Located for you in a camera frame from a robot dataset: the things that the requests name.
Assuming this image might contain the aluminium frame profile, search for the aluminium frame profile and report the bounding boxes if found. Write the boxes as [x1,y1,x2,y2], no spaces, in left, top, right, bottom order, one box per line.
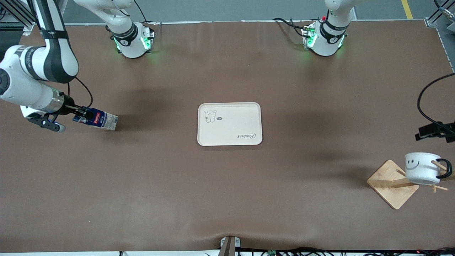
[0,0,39,27]
[427,0,455,28]

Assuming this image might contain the black left base cables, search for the black left base cables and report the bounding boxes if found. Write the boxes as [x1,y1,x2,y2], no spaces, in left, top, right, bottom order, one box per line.
[273,17,308,37]

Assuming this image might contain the white smiley cup black handle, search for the white smiley cup black handle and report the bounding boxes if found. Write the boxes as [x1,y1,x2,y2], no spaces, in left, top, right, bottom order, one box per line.
[404,152,453,186]

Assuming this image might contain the cream rectangular tray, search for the cream rectangular tray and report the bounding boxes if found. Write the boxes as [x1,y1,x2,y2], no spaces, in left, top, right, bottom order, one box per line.
[197,102,263,146]

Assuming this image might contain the brown table cover mat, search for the brown table cover mat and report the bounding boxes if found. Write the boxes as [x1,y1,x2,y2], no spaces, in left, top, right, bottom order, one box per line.
[0,20,455,254]

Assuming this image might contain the wooden cup rack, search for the wooden cup rack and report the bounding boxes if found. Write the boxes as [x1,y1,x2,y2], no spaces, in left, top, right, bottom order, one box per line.
[367,159,455,210]

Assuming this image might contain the blue white milk carton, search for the blue white milk carton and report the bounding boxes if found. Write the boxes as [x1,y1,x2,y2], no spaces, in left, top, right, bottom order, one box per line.
[72,108,119,132]

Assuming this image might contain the metal table edge bracket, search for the metal table edge bracket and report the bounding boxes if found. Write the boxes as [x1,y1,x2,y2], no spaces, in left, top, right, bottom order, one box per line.
[220,236,241,256]

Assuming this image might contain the black right base cable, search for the black right base cable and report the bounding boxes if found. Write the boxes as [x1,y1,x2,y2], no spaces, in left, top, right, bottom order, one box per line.
[132,0,157,26]

